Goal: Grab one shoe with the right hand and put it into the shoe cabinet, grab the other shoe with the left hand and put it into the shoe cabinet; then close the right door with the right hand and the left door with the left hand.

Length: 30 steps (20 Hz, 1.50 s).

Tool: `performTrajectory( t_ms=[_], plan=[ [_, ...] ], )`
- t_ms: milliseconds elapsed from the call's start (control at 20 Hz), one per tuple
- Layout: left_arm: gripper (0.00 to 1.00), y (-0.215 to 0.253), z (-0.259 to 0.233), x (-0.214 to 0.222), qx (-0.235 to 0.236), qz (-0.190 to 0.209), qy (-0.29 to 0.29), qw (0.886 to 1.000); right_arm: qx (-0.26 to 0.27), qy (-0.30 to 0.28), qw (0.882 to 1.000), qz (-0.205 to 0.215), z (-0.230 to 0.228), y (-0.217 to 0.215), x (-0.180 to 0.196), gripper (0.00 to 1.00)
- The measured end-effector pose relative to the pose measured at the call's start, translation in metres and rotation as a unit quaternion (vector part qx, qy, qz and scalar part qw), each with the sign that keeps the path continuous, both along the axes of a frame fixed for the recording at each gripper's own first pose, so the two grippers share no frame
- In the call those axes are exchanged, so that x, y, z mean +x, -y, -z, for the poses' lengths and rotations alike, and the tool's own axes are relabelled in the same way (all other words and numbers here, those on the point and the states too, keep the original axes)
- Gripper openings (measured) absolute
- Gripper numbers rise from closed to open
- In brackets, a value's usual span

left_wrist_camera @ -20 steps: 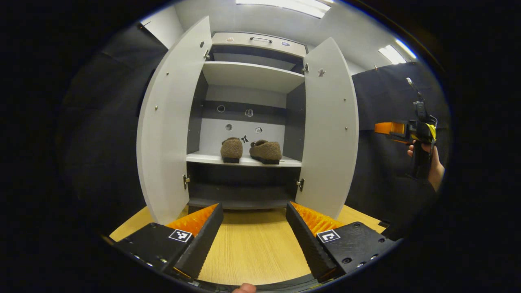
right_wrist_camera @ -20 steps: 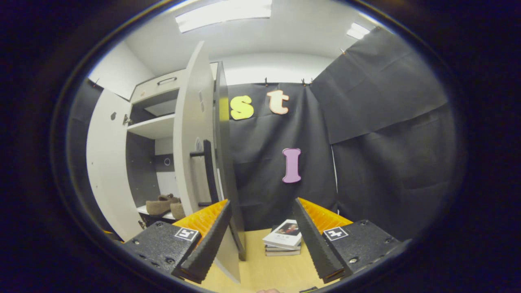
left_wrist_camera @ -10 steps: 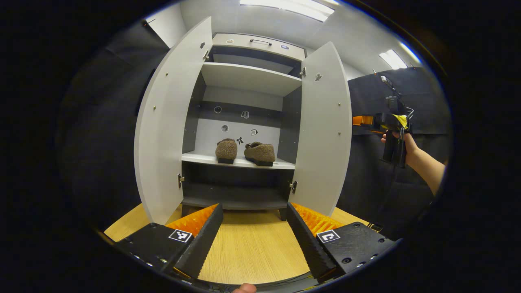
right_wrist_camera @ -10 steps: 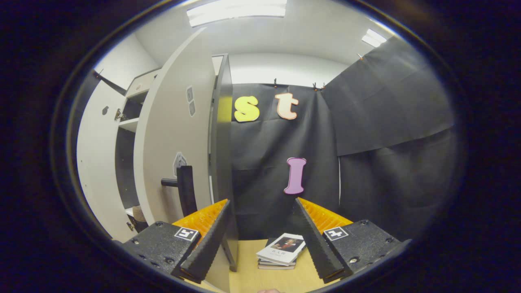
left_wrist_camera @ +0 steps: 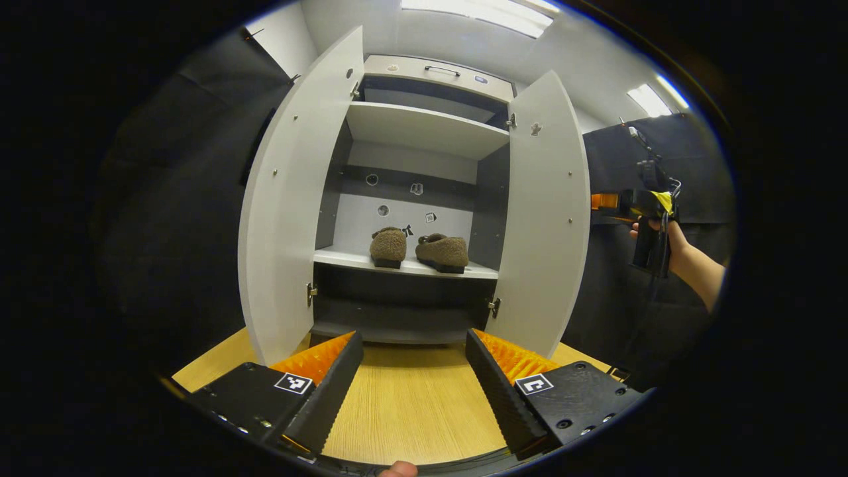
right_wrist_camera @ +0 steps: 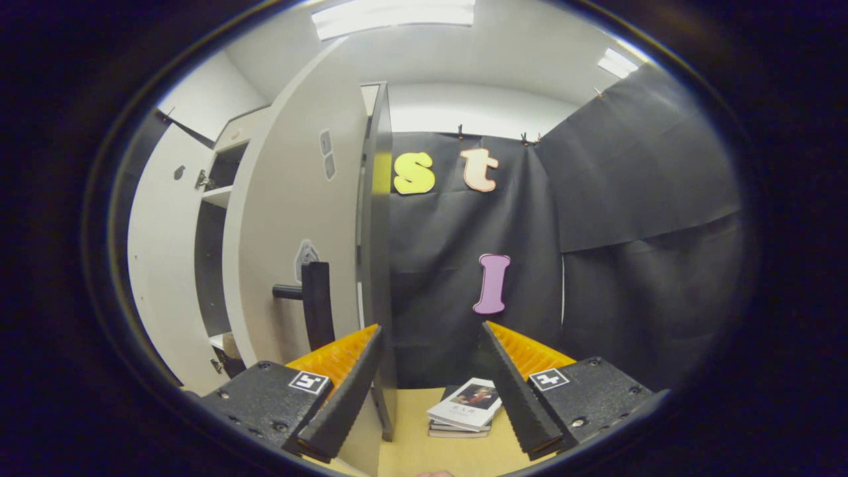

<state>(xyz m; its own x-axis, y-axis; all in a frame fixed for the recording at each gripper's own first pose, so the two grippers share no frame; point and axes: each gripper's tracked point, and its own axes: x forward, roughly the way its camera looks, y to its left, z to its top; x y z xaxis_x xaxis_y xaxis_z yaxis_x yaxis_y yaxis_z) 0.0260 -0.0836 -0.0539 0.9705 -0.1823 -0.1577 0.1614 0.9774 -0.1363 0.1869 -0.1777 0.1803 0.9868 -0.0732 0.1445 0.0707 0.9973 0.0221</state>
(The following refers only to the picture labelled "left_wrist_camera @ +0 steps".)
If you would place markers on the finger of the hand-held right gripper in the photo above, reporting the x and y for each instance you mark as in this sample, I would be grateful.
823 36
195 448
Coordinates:
604 202

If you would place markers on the brown fuzzy shoe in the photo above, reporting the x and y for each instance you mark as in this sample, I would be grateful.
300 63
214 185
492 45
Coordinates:
442 252
388 245

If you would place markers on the ceiling light panel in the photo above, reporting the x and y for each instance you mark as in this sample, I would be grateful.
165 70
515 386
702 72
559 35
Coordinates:
477 13
652 99

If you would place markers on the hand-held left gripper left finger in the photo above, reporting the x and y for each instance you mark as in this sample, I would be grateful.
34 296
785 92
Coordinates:
334 391

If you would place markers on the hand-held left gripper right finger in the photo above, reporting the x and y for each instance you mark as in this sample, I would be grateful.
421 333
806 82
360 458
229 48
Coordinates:
497 391

